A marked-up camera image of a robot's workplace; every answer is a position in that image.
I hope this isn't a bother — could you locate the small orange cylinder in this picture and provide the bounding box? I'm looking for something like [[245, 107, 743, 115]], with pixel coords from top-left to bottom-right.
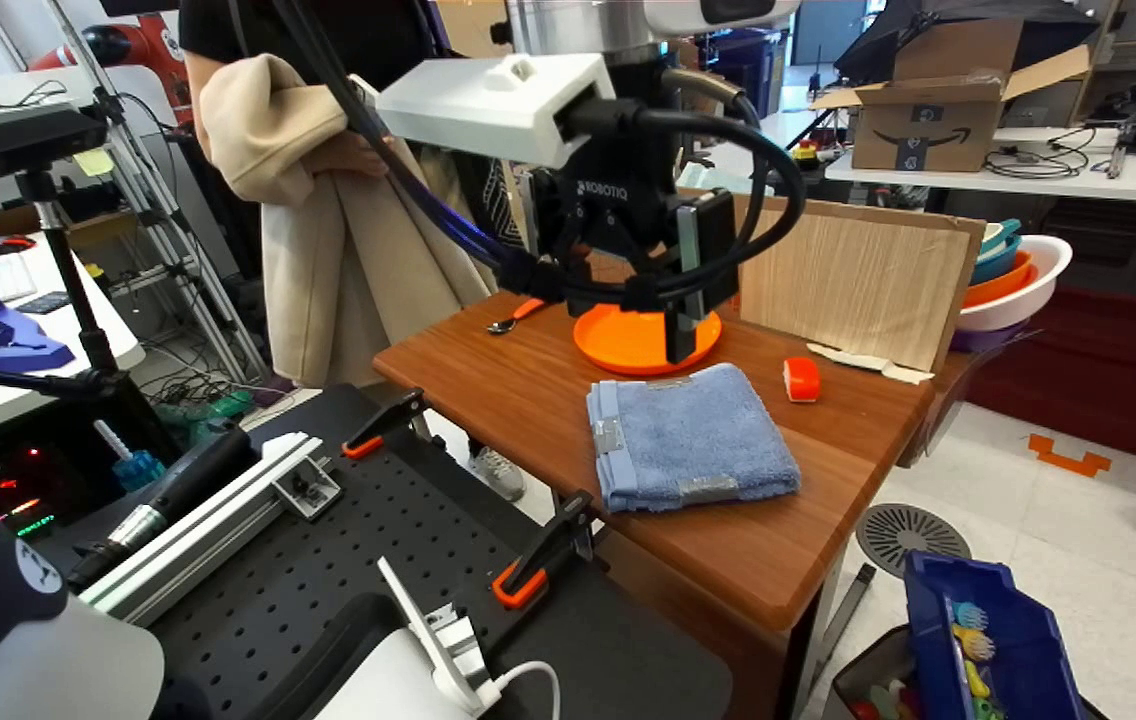
[[778, 350, 827, 406]]

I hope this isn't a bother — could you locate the orange plastic plate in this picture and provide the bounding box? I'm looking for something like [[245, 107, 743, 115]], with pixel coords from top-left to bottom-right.
[[567, 300, 728, 378]]

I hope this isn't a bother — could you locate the white side table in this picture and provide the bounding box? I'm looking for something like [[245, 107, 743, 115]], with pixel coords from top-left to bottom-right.
[[0, 231, 148, 457]]

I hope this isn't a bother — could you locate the black tripod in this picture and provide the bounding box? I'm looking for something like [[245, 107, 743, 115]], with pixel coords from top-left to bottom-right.
[[0, 163, 138, 404]]

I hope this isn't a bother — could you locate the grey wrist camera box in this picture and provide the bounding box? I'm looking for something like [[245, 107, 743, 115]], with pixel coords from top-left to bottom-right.
[[668, 189, 739, 319]]

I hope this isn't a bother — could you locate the black orange bar clamp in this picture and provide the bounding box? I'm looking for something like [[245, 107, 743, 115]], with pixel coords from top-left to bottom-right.
[[482, 493, 599, 614], [341, 389, 432, 469]]

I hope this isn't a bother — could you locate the round grey floor grille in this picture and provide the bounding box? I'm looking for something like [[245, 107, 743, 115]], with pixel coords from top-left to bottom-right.
[[853, 500, 975, 578]]

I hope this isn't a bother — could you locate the black perforated breadboard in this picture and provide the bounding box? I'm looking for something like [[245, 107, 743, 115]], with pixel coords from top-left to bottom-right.
[[125, 384, 739, 720]]

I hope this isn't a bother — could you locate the silver metal stand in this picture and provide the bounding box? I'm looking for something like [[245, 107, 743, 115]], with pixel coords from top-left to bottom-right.
[[44, 0, 268, 384]]

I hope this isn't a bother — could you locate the light wooden slat board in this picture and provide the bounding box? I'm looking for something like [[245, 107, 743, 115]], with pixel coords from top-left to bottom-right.
[[737, 205, 970, 377]]

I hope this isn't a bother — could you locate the blue storage bin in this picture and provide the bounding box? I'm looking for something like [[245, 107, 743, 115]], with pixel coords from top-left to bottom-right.
[[901, 547, 1088, 720]]

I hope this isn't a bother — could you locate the black control box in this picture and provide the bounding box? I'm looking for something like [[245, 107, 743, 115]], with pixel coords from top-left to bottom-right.
[[0, 424, 78, 541]]

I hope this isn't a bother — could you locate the blue handled screwdriver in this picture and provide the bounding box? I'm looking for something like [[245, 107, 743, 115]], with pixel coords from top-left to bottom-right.
[[89, 416, 168, 496]]

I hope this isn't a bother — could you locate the open cardboard shipping box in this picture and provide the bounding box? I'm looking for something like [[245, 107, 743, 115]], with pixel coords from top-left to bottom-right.
[[810, 17, 1094, 174]]

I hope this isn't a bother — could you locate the black camera on tripod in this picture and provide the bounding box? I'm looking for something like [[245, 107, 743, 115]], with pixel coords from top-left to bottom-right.
[[0, 100, 113, 183]]

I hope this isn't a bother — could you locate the orange plastic bowl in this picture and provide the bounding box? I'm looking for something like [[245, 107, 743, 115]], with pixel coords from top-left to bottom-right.
[[964, 250, 1038, 313]]

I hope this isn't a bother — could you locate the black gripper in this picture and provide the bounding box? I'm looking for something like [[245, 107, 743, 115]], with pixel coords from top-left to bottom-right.
[[533, 100, 707, 367]]

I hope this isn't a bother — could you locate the brown cardboard backdrop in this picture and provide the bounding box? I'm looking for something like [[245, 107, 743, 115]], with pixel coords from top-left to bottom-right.
[[725, 191, 992, 377]]

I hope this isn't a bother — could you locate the beige coat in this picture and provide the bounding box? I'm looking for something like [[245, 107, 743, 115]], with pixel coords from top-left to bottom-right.
[[191, 53, 506, 391]]

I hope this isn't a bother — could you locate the person in dark shirt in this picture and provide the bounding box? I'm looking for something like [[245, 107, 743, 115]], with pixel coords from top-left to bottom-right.
[[174, 0, 518, 183]]

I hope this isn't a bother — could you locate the white rounded housing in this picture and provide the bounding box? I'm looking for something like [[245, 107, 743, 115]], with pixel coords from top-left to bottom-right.
[[310, 624, 464, 720]]

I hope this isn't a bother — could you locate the metal spoon orange handle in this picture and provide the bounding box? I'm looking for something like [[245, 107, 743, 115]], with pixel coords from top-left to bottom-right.
[[482, 290, 551, 339]]

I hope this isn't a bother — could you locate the blue terry towel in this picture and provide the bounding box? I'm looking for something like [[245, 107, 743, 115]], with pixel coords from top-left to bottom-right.
[[579, 361, 805, 521]]

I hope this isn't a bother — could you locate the white plastic bowl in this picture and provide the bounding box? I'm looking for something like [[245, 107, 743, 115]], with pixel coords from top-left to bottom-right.
[[950, 231, 1075, 335]]

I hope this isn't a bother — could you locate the black storage bin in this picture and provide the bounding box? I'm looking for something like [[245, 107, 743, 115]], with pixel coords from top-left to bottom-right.
[[825, 624, 918, 720]]

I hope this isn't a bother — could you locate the teal plastic bowl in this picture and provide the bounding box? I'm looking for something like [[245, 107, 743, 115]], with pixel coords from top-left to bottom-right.
[[970, 215, 1028, 284]]

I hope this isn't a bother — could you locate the white cable with plug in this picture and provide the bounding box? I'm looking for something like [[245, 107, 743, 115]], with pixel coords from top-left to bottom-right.
[[373, 553, 562, 720]]

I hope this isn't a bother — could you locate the black silver handle tool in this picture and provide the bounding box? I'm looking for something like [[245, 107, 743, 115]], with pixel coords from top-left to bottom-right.
[[99, 424, 260, 555]]

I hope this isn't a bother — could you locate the aluminium profile rail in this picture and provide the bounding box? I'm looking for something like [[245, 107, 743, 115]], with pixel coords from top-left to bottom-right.
[[77, 432, 343, 628]]

